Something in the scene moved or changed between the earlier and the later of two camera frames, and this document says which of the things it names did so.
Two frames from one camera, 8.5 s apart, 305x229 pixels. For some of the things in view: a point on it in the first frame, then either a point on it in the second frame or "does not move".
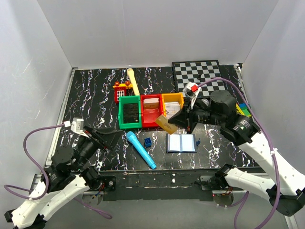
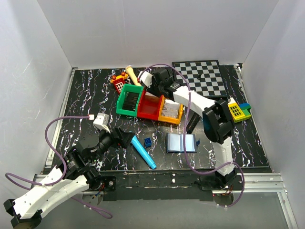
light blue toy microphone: [132, 137] does not move
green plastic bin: [129, 99] → [127, 102]
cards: [151, 103] → [148, 96]
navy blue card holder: [181, 143] does not move
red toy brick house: [120, 90] → [119, 81]
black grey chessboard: [198, 72] does not move
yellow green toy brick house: [242, 109] does not move
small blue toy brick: [147, 142] does not move
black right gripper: [188, 117] → [157, 85]
